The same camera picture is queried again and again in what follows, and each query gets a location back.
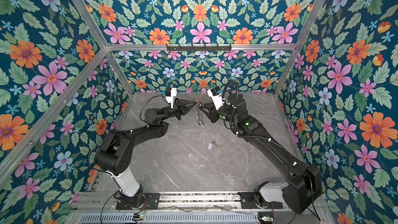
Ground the aluminium back top beam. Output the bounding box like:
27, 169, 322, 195
106, 44, 297, 52

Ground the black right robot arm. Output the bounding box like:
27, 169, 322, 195
199, 94, 322, 214

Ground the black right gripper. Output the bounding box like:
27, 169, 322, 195
200, 101, 239, 127

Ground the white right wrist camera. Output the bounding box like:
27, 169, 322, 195
207, 86, 225, 110

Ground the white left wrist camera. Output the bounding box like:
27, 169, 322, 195
164, 88, 177, 108

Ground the aluminium left top beam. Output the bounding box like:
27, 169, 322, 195
1, 48, 107, 186

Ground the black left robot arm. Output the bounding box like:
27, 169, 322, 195
94, 99, 197, 209

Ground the purple tag key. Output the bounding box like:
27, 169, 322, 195
207, 142, 218, 150

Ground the aluminium beam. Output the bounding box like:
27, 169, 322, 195
106, 44, 297, 52
1, 48, 107, 186

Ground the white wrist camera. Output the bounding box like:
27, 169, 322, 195
207, 86, 225, 110
164, 88, 177, 108

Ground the black hook rail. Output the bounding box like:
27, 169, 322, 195
166, 44, 232, 52

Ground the white perforated cable duct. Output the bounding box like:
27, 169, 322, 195
78, 212, 260, 224

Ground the aluminium back right post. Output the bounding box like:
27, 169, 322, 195
274, 0, 326, 98

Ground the aluminium post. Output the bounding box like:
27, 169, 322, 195
274, 0, 326, 98
72, 0, 134, 97

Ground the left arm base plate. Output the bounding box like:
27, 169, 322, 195
114, 193, 160, 210

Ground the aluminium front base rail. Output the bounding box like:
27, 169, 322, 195
72, 191, 291, 213

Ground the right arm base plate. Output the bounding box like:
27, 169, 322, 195
238, 192, 283, 210

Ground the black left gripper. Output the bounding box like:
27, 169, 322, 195
158, 99, 194, 123

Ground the aluminium back left post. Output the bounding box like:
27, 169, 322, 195
72, 0, 134, 97

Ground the black corrugated cable conduit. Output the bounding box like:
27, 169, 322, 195
221, 80, 240, 122

